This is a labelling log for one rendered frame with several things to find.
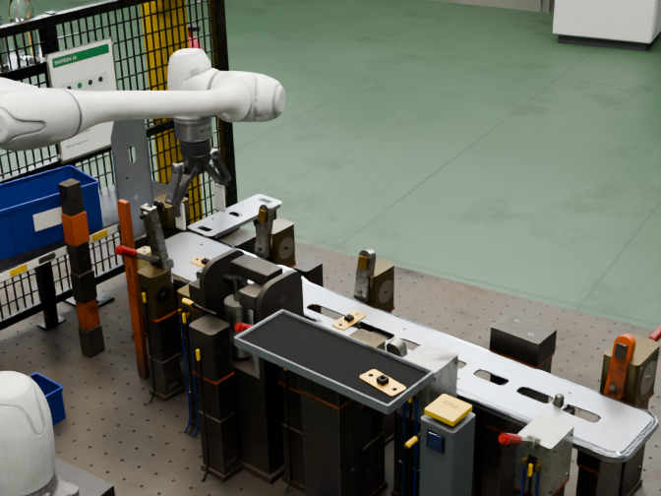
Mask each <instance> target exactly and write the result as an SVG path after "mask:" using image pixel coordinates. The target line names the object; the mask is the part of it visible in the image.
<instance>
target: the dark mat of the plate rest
mask: <svg viewBox="0 0 661 496"><path fill-rule="evenodd" d="M240 339H241V340H243V341H246V342H249V343H251V344H253V345H255V346H258V347H260V348H262V349H264V350H267V351H269V352H271V353H273V354H276V355H278V356H280V357H282V358H285V359H287V360H289V361H291V362H294V363H296V364H298V365H300V366H303V367H305V368H307V369H309V370H312V371H314V372H316V373H318V374H321V375H323V376H325V377H327V378H330V379H332V380H334V381H336V382H338V383H340V384H342V385H344V386H347V387H349V388H351V389H353V390H356V391H358V392H360V393H362V394H365V395H367V396H369V397H371V398H374V399H376V400H378V401H380V402H383V403H386V404H389V403H391V402H392V401H393V400H395V399H396V398H397V397H399V396H400V395H401V394H402V393H404V392H405V391H406V390H408V389H409V388H410V387H412V386H413V385H414V384H416V383H417V382H418V381H420V380H421V379H422V378H424V377H425V376H426V375H428V374H429V373H427V372H425V371H422V370H420V369H417V368H415V367H413V366H410V365H408V364H405V363H403V362H400V361H398V360H396V359H393V358H391V357H388V356H386V355H383V354H381V353H379V352H376V351H374V350H372V349H370V348H367V347H365V346H362V345H360V344H358V343H355V342H353V341H349V340H346V339H344V338H342V337H339V336H337V335H334V334H332V333H329V332H327V331H325V330H322V329H320V328H317V327H315V326H312V325H310V324H308V323H305V322H303V321H300V320H298V319H295V318H293V317H290V316H288V315H286V314H283V313H281V314H280V315H278V316H276V317H274V318H273V319H271V320H269V321H268V322H266V323H264V324H262V325H261V326H259V327H258V328H257V329H255V330H253V331H252V332H250V333H248V334H246V335H245V336H243V337H241V338H240ZM373 369H375V370H377V371H379V372H381V373H383V374H384V375H386V376H388V377H390V378H391V379H393V380H395V381H396V382H397V383H399V384H401V385H403V386H404V387H405V388H406V390H405V391H403V392H401V393H399V394H398V395H396V396H394V397H390V396H388V395H386V394H385V393H383V392H381V391H380V390H378V389H376V388H374V387H373V386H371V385H369V384H368V383H366V382H364V381H362V380H361V379H360V376H361V375H363V374H365V373H367V372H369V371H371V370H373Z"/></svg>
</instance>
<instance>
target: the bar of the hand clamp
mask: <svg viewBox="0 0 661 496"><path fill-rule="evenodd" d="M140 209H141V215H140V219H142V220H143V221H144V225H145V229H146V233H147V237H148V241H149V245H150V251H151V255H152V256H154V257H158V258H159V259H160V263H161V266H162V263H163V261H164V260H165V259H168V258H169V257H168V253H167V249H166V245H165V241H164V237H163V232H162V228H161V224H160V220H159V216H158V212H157V211H159V212H163V211H164V204H163V203H162V202H161V201H160V200H157V201H155V202H154V206H152V207H150V206H149V204H145V205H143V206H141V207H140Z"/></svg>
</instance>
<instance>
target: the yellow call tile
mask: <svg viewBox="0 0 661 496"><path fill-rule="evenodd" d="M471 411H472V405H471V404H469V403H465V402H463V401H460V400H458V399H455V398H453V397H451V396H448V395H446V394H442V395H441V396H440V397H439V398H437V399H436V400H435V401H434V402H432V403H431V404H429V405H428V406H427V407H426V408H425V409H424V413H425V414H426V415H428V416H431V417H433V418H435V419H437V420H440V421H442V422H443V423H446V424H448V425H450V426H455V425H456V424H457V423H458V422H459V421H460V420H461V419H462V418H463V417H465V416H466V415H467V414H468V413H469V412H471Z"/></svg>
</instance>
